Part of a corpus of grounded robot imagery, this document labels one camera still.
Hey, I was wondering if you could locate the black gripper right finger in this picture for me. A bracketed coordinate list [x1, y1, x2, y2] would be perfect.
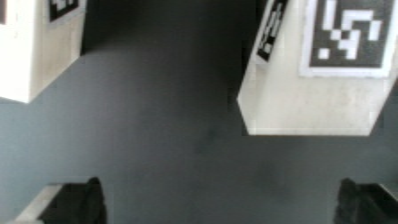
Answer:
[334, 178, 398, 224]

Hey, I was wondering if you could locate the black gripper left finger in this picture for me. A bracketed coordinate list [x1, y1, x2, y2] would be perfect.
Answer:
[13, 177, 107, 224]

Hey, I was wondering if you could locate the white stool leg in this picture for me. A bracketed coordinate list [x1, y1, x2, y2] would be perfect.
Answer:
[239, 0, 398, 136]
[0, 0, 87, 103]

